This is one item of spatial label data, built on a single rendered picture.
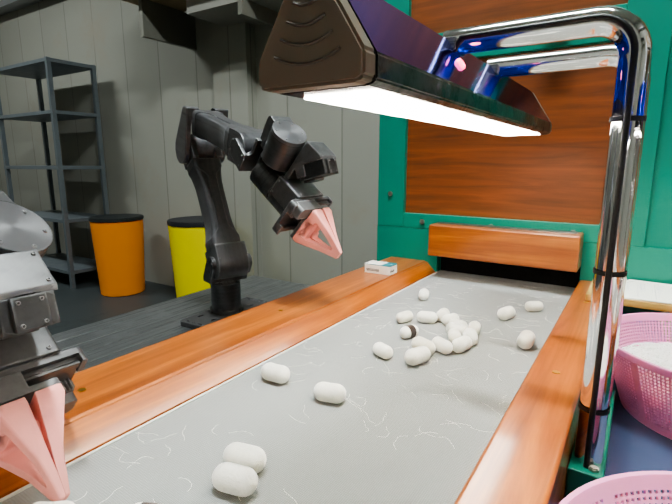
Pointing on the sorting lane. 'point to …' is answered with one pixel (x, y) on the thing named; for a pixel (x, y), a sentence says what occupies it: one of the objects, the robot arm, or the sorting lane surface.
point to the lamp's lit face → (387, 103)
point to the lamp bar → (386, 62)
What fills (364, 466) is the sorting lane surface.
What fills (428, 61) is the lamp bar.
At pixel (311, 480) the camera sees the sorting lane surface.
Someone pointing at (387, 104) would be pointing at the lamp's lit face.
